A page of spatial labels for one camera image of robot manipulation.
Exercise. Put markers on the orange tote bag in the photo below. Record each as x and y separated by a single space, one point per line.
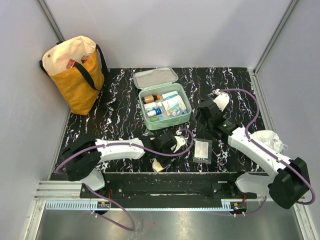
78 68

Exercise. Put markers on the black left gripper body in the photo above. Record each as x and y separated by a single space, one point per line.
169 151

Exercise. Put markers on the clear bag yellow items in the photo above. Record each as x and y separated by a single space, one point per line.
158 166

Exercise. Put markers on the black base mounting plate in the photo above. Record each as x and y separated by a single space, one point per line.
172 189

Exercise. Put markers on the brown bottle orange cap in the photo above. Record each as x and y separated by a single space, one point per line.
151 98

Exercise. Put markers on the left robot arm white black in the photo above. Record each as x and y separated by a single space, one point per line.
80 158

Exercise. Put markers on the clear bag white pads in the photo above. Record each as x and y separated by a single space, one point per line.
202 151

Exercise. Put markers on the white gauze pad packet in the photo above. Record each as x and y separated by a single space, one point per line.
171 104

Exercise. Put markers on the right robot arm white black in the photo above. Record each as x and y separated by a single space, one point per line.
286 181

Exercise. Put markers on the white pill bottle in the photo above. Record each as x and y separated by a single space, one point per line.
152 106

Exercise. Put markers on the white crumpled cloth bag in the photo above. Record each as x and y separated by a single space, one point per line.
270 139

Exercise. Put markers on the small green box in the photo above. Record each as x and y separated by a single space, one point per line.
154 119

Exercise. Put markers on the mint green medicine case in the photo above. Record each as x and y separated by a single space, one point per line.
160 81

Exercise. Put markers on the teal plaster packet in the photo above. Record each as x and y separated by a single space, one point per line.
175 110

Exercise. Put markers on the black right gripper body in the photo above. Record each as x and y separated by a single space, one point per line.
224 113

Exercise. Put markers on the blue mask packet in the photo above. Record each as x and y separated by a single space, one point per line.
173 95

